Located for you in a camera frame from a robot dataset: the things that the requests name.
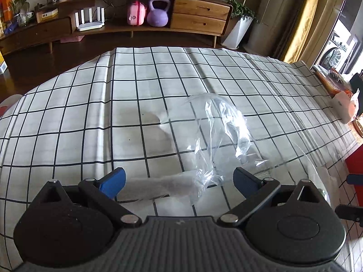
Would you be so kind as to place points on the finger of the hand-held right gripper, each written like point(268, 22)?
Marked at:
point(356, 180)
point(350, 213)

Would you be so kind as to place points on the pink toy case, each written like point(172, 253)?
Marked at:
point(135, 14)

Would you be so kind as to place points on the white router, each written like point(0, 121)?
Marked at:
point(89, 24)

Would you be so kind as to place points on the white and orange bag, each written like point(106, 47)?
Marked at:
point(346, 106)

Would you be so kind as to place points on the purple kettlebell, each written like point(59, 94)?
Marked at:
point(158, 17)

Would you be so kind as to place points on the potted plant in white pot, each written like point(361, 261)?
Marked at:
point(238, 31)

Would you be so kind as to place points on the clear plastic bag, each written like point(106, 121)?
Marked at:
point(224, 130)

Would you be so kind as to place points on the small white box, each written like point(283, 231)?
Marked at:
point(46, 15)

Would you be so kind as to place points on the yellow curtain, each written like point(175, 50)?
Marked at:
point(305, 17)

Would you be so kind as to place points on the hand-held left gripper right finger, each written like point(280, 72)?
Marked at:
point(245, 181)

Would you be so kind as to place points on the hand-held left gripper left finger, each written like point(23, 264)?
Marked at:
point(113, 182)

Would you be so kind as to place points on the checked white tablecloth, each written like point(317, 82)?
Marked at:
point(99, 113)

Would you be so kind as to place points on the red object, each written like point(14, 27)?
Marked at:
point(355, 161)

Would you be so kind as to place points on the wooden TV cabinet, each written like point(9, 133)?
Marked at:
point(34, 31)

